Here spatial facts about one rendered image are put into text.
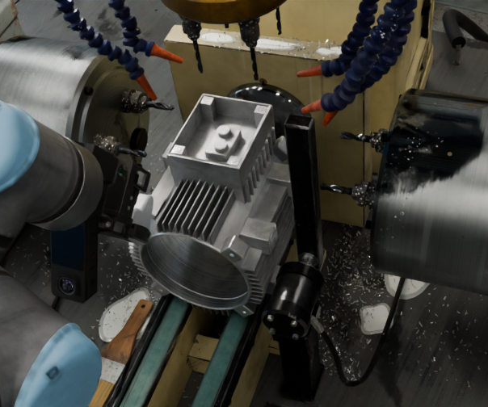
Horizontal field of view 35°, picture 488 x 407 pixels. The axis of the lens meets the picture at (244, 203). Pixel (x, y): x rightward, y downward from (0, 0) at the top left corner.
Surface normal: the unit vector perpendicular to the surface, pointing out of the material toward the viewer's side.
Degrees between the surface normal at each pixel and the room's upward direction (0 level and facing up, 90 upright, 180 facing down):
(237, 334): 0
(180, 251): 51
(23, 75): 17
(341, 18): 90
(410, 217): 62
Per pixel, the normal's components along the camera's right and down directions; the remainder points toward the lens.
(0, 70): -0.19, -0.47
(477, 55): -0.11, -0.65
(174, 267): 0.60, -0.30
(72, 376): 0.80, 0.42
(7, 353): 0.58, -0.56
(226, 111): -0.36, 0.73
